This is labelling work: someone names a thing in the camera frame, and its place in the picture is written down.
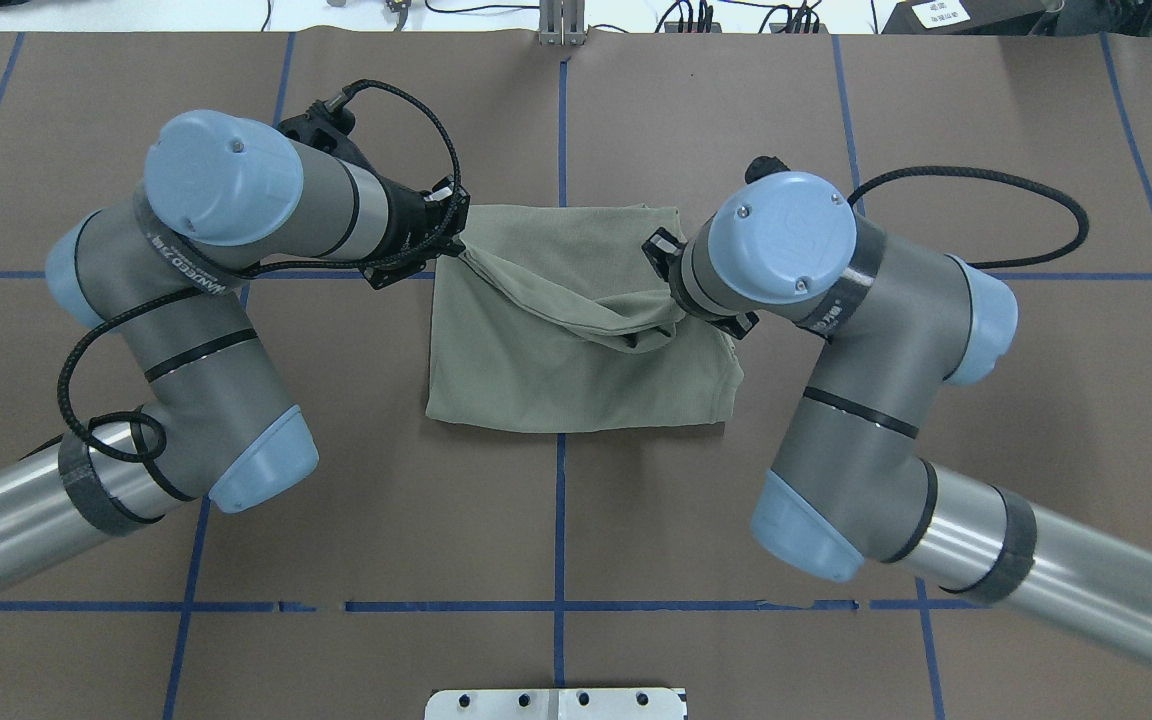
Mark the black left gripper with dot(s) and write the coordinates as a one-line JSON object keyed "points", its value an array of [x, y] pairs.
{"points": [[402, 219]]}

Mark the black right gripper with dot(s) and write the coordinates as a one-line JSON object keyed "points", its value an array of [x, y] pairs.
{"points": [[663, 247]]}

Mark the olive green long-sleeve shirt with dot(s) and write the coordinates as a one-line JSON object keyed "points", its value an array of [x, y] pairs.
{"points": [[551, 320]]}

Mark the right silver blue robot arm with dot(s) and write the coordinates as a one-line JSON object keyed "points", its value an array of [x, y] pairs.
{"points": [[899, 322]]}

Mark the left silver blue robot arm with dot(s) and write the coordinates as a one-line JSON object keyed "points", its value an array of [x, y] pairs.
{"points": [[170, 395]]}

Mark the orange black connector board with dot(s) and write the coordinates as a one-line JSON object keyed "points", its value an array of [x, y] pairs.
{"points": [[688, 18]]}

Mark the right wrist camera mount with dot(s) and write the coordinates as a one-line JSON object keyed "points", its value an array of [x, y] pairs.
{"points": [[763, 166]]}

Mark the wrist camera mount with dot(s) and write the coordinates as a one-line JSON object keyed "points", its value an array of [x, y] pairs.
{"points": [[763, 166], [325, 127]]}

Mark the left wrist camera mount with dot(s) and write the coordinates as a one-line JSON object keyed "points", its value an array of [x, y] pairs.
{"points": [[325, 127]]}

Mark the aluminium frame post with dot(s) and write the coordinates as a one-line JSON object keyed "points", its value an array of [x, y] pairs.
{"points": [[562, 23]]}

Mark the white central pedestal column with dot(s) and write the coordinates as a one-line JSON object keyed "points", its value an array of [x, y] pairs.
{"points": [[559, 703]]}

